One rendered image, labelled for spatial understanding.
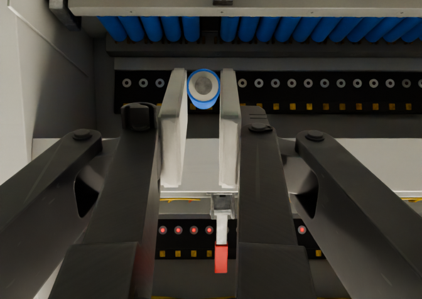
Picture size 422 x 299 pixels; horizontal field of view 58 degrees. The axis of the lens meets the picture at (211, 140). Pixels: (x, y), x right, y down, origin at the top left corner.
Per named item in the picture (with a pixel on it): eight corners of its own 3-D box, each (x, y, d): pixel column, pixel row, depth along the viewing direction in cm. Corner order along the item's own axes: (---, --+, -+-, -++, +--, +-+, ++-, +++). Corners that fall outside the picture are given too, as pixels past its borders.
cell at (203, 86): (221, 90, 26) (228, 79, 19) (208, 114, 26) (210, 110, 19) (198, 76, 26) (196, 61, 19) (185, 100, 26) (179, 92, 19)
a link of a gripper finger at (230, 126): (220, 116, 13) (242, 116, 13) (220, 68, 20) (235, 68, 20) (218, 189, 15) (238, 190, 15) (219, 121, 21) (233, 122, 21)
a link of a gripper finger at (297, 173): (242, 156, 12) (336, 158, 12) (236, 104, 17) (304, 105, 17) (240, 196, 13) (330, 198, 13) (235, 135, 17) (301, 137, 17)
